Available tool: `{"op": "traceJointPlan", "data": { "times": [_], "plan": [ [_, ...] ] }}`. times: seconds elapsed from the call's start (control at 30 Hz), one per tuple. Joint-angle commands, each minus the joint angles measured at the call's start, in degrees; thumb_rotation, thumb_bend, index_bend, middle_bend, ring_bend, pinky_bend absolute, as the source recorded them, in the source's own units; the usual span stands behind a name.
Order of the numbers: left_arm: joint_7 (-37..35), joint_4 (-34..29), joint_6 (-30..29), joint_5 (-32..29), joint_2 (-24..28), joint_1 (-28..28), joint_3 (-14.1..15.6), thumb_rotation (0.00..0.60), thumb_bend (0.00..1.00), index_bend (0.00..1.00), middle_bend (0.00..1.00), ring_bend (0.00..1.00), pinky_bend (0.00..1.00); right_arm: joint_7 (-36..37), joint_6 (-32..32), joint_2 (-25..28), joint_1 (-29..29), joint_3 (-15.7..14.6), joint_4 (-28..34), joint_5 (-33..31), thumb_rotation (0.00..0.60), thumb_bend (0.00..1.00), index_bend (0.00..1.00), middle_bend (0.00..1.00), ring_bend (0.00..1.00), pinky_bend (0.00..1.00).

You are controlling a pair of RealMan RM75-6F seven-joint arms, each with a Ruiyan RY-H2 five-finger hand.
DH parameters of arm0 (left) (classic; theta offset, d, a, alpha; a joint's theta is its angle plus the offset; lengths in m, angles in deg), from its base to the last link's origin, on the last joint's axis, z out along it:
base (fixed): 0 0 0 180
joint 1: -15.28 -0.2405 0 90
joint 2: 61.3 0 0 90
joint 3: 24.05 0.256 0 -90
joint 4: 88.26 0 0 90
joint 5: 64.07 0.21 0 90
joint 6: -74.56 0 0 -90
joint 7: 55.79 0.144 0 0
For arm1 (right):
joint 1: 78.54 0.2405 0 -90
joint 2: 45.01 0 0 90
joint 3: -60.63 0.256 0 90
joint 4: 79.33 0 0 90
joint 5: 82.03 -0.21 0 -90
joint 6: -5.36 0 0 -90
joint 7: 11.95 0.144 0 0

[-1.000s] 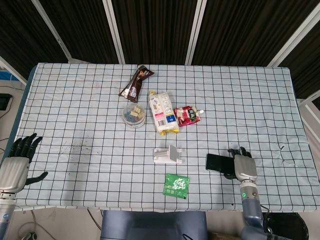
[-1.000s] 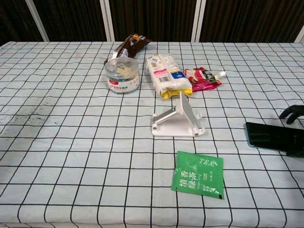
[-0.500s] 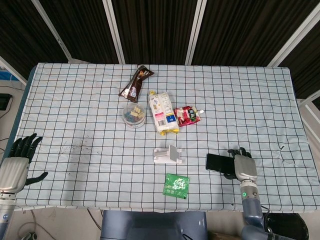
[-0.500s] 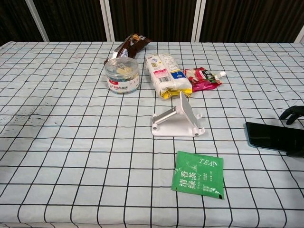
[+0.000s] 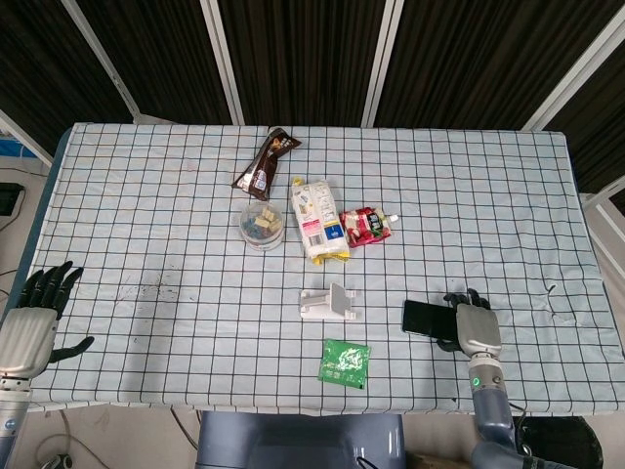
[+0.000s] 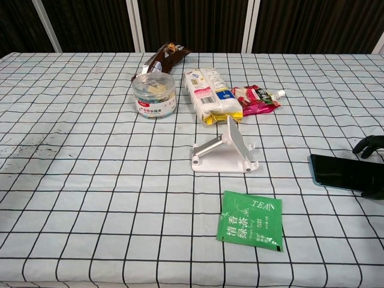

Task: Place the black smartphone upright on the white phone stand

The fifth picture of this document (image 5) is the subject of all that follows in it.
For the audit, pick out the clear jar of binder clips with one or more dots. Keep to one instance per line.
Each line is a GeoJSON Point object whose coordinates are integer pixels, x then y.
{"type": "Point", "coordinates": [262, 227]}

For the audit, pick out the white folding phone stand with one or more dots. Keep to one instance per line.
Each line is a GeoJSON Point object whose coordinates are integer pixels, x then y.
{"type": "Point", "coordinates": [322, 305]}

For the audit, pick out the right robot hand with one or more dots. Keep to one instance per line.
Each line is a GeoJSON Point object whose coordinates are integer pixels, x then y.
{"type": "Point", "coordinates": [478, 327]}

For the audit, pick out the brown chocolate snack wrapper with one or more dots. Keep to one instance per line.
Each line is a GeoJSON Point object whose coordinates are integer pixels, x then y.
{"type": "Point", "coordinates": [266, 163]}

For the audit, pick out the green tea sachet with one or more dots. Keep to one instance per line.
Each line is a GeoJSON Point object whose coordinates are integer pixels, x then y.
{"type": "Point", "coordinates": [344, 364]}

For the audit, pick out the white and yellow food pack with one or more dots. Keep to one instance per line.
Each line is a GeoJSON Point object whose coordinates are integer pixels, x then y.
{"type": "Point", "coordinates": [317, 220]}

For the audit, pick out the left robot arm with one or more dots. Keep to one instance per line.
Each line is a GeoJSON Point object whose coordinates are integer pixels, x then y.
{"type": "Point", "coordinates": [11, 420]}

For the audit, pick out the white partition frame post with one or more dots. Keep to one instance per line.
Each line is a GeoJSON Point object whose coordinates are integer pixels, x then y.
{"type": "Point", "coordinates": [222, 58]}
{"type": "Point", "coordinates": [383, 58]}
{"type": "Point", "coordinates": [608, 195]}
{"type": "Point", "coordinates": [571, 73]}
{"type": "Point", "coordinates": [102, 63]}
{"type": "Point", "coordinates": [24, 137]}

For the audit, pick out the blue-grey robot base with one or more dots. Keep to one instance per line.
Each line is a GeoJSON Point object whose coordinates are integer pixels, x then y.
{"type": "Point", "coordinates": [293, 439]}

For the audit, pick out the white black-checked tablecloth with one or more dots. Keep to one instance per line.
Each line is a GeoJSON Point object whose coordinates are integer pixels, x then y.
{"type": "Point", "coordinates": [171, 234]}

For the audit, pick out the black bag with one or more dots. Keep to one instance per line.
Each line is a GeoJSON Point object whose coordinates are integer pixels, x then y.
{"type": "Point", "coordinates": [566, 442]}

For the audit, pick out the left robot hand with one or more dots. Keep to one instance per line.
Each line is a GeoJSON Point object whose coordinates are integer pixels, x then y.
{"type": "Point", "coordinates": [27, 337]}

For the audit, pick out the red spouted drink pouch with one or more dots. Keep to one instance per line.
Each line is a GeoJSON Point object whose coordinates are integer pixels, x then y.
{"type": "Point", "coordinates": [363, 227]}

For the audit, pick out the black box device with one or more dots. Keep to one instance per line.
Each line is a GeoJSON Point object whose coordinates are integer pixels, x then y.
{"type": "Point", "coordinates": [9, 200]}

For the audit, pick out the black smartphone with teal edge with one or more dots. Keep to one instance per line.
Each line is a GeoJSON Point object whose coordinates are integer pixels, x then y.
{"type": "Point", "coordinates": [425, 317]}

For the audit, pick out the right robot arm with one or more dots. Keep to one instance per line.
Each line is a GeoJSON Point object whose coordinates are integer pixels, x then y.
{"type": "Point", "coordinates": [490, 405]}

